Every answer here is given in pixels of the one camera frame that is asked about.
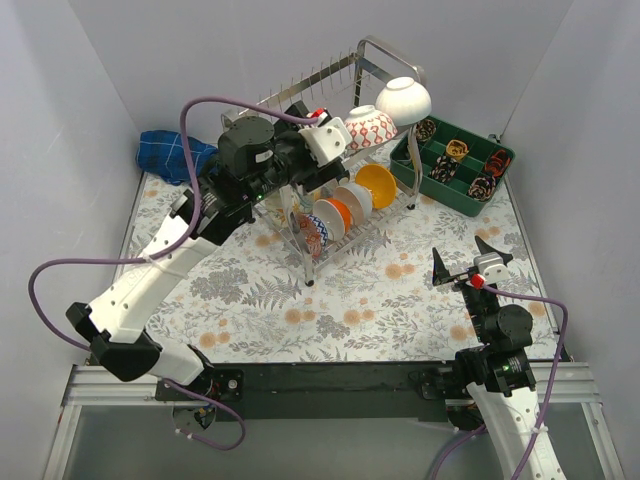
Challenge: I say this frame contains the white bowl red diamond pattern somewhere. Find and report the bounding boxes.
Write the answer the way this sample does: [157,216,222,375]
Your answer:
[344,105,397,151]

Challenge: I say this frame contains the plain white ribbed bowl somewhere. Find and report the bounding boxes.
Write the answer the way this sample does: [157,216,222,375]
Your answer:
[375,77,432,127]

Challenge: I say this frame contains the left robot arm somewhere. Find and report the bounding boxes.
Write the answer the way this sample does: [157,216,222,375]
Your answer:
[66,107,351,400]

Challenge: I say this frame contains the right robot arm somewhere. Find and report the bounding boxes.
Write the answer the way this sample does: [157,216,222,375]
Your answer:
[432,238,566,479]

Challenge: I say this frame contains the steel two-tier dish rack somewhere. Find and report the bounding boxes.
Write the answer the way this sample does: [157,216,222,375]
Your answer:
[220,34,429,287]

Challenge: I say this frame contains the white grey-rimmed bowl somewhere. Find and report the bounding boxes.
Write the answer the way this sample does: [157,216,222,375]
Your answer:
[333,183,373,226]

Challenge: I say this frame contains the yellow bowl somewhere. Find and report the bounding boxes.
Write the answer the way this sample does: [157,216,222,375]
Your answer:
[355,164,397,209]

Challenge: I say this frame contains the orange and white bowl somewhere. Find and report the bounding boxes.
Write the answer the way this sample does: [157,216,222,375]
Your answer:
[312,198,351,241]

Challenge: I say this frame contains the blue zigzag patterned bowl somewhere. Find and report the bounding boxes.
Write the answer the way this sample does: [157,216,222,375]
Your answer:
[305,214,329,247]

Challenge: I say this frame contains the rolled brown patterned sock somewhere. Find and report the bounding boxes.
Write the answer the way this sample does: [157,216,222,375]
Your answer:
[467,176,498,202]

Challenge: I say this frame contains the cream floral bowl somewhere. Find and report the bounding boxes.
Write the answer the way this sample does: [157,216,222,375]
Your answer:
[264,191,301,230]

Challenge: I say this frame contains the red patterned bowl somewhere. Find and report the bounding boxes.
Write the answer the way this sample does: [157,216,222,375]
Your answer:
[298,214,322,258]

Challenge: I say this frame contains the green compartment tray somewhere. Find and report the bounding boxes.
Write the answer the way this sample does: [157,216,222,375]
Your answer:
[416,116,516,217]

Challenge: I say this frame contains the rolled dark floral sock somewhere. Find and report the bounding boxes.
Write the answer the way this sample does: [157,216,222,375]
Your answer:
[416,118,437,143]

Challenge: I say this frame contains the rolled yellow sock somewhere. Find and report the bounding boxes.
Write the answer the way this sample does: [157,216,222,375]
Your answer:
[445,139,469,162]

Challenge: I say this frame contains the blue plaid cloth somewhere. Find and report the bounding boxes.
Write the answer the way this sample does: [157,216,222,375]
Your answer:
[135,130,218,186]

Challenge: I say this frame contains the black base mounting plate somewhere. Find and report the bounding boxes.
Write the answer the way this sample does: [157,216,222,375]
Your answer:
[154,360,494,431]

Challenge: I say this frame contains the floral table mat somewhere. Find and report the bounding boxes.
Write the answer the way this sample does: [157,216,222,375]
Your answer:
[97,139,560,365]

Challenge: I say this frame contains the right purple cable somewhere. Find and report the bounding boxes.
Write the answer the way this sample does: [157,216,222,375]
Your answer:
[429,284,572,480]

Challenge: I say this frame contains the purple cable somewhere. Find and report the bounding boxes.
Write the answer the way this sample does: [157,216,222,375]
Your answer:
[28,96,321,450]
[429,284,572,480]

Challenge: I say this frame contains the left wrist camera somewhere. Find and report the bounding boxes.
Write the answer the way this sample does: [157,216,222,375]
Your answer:
[298,108,351,167]

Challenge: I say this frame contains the aluminium frame rail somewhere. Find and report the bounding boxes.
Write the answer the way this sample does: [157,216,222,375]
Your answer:
[44,361,624,479]

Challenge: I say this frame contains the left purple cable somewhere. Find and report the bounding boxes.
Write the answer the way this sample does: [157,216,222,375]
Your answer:
[28,96,321,450]

